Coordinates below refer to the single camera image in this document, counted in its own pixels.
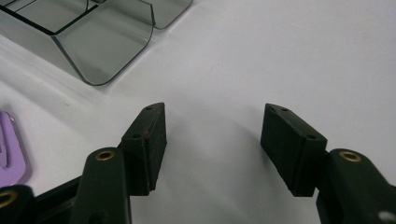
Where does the clear compartment box with lid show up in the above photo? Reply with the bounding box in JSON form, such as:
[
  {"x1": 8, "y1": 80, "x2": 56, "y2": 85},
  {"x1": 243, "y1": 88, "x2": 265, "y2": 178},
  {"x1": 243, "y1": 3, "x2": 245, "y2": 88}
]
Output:
[{"x1": 0, "y1": 0, "x2": 194, "y2": 87}]

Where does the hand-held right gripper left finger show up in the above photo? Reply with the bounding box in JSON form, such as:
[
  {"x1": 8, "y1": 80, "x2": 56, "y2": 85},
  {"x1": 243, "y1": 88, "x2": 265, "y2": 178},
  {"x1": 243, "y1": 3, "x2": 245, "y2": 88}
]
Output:
[{"x1": 120, "y1": 102, "x2": 168, "y2": 197}]

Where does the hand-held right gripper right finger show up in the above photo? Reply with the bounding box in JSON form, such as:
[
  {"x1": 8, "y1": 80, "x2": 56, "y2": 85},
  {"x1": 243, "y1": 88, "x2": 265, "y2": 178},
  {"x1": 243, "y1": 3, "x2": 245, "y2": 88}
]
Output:
[{"x1": 260, "y1": 103, "x2": 329, "y2": 198}]

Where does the purple hair clip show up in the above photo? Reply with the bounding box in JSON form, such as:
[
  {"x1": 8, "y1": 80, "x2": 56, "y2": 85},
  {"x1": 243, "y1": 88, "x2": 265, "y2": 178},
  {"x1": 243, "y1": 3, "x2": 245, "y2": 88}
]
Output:
[{"x1": 0, "y1": 110, "x2": 33, "y2": 189}]

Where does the white table cover sheet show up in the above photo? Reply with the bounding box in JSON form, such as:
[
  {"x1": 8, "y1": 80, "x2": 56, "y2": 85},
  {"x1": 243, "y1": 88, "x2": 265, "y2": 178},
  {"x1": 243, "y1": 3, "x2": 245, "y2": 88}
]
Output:
[{"x1": 0, "y1": 0, "x2": 396, "y2": 224}]

